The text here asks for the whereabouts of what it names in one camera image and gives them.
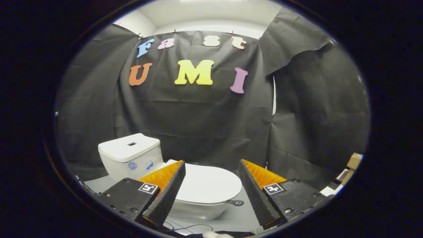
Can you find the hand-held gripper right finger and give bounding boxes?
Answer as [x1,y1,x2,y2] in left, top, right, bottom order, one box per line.
[237,159,334,230]

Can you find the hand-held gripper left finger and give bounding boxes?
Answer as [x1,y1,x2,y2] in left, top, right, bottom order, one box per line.
[94,160,186,228]

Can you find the white toilet lid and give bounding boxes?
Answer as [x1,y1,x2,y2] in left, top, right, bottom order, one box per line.
[164,160,245,207]

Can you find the white striped sneaker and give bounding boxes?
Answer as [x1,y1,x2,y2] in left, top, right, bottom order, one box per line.
[202,231,232,238]

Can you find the black backdrop cloth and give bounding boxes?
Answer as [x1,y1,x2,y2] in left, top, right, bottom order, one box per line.
[56,7,370,190]

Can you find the brown cardboard box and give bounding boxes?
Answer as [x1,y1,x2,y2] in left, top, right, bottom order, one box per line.
[340,153,364,185]

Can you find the thin black cable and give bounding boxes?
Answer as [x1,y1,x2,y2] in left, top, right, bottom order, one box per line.
[164,219,214,232]

